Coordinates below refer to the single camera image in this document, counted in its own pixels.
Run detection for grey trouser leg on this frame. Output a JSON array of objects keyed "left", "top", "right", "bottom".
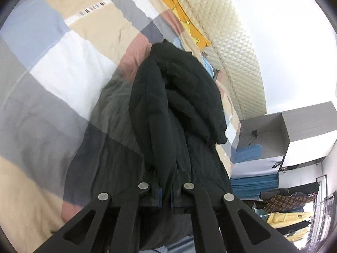
[{"left": 143, "top": 236, "right": 196, "bottom": 253}]

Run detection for hanging plaid garment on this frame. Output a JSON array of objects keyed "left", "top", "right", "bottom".
[{"left": 263, "top": 195, "right": 316, "bottom": 213}]

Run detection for yellow pillow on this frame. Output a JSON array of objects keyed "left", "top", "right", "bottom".
[{"left": 161, "top": 0, "right": 211, "bottom": 51}]

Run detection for black puffer jacket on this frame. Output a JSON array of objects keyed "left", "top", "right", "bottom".
[{"left": 63, "top": 38, "right": 234, "bottom": 252}]

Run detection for grey wardrobe cabinet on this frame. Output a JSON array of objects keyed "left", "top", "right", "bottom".
[{"left": 238, "top": 102, "right": 336, "bottom": 167}]

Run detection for patchwork plaid bedspread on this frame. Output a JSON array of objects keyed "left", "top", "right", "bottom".
[{"left": 0, "top": 0, "right": 242, "bottom": 253}]

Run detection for wall plug with cable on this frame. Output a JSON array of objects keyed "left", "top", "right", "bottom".
[{"left": 248, "top": 130, "right": 258, "bottom": 147}]

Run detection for hanging yellow garment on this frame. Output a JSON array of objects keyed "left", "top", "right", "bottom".
[{"left": 267, "top": 212, "right": 314, "bottom": 229}]

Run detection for hanging black garment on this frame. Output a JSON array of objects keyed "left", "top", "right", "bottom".
[{"left": 259, "top": 182, "right": 320, "bottom": 201}]

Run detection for cream quilted headboard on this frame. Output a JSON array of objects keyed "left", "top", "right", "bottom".
[{"left": 178, "top": 0, "right": 267, "bottom": 120}]

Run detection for pink pillow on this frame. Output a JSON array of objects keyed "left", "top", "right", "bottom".
[{"left": 214, "top": 69, "right": 227, "bottom": 100}]

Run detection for blue towel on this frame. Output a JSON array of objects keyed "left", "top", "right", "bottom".
[{"left": 234, "top": 144, "right": 263, "bottom": 163}]

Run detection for blue folded fabric stack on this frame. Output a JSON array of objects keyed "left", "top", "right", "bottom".
[{"left": 231, "top": 174, "right": 279, "bottom": 200}]

